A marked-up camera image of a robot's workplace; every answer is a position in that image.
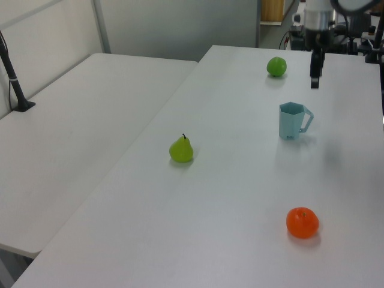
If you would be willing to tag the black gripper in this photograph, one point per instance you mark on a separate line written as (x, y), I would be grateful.
(318, 39)

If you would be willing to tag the light blue hexagonal mug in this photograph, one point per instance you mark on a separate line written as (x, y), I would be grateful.
(289, 123)

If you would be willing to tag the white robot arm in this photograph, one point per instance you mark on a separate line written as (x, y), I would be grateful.
(319, 13)

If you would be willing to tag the black electronic equipment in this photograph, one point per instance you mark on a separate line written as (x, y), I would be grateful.
(345, 40)

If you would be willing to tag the green toy apple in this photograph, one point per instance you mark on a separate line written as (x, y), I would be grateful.
(276, 66)

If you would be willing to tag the black clamp stand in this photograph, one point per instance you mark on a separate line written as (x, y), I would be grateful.
(376, 42)

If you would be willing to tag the brown wooden board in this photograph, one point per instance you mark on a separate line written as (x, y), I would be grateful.
(271, 10)

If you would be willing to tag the grey partition panel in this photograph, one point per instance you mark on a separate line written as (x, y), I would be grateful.
(180, 24)

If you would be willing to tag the orange toy tangerine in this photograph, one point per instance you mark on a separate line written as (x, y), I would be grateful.
(301, 223)

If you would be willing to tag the green toy pear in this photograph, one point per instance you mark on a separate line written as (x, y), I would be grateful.
(181, 151)

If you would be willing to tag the white partition frame post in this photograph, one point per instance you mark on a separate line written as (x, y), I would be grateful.
(100, 27)

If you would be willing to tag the black camera stand pole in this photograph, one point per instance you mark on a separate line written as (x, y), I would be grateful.
(13, 81)

